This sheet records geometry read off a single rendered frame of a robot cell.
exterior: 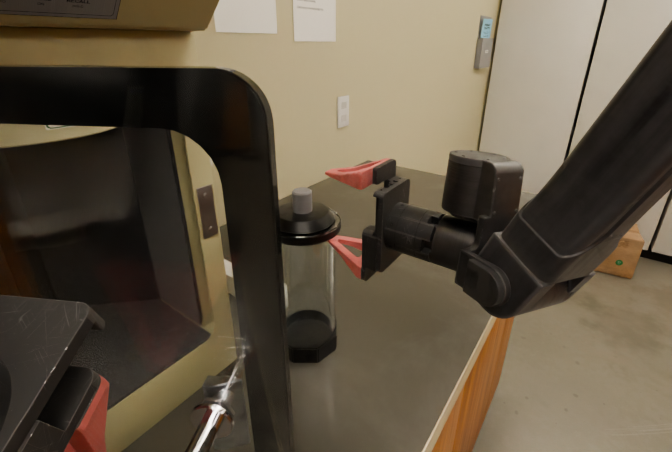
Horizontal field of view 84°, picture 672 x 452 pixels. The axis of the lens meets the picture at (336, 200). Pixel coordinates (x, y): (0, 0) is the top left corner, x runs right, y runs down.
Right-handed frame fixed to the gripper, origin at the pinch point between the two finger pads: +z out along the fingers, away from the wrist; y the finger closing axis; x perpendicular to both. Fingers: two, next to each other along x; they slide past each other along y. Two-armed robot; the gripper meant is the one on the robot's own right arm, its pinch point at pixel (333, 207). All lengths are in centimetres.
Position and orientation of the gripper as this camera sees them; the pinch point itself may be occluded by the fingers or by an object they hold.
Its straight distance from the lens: 49.0
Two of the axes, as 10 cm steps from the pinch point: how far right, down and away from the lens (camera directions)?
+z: -8.1, -2.3, 5.5
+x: -5.9, 3.3, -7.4
